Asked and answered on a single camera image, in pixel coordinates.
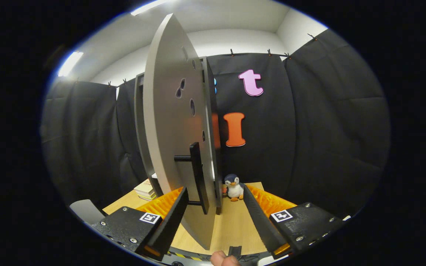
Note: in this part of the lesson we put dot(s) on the stack of books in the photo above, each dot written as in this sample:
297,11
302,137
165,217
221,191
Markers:
144,189

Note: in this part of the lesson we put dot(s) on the ceiling panel light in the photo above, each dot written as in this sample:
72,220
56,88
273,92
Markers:
149,6

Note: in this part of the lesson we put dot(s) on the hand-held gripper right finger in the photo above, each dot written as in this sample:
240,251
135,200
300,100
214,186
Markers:
259,218

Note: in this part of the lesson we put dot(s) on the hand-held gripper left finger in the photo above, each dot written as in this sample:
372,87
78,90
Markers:
172,218

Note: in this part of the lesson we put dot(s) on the black backdrop cloth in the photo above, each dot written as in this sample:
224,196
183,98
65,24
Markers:
327,129

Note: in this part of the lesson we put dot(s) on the ceiling tube light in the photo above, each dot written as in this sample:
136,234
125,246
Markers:
70,63

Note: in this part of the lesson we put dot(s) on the penguin plush toy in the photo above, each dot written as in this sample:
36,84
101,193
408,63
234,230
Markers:
234,186

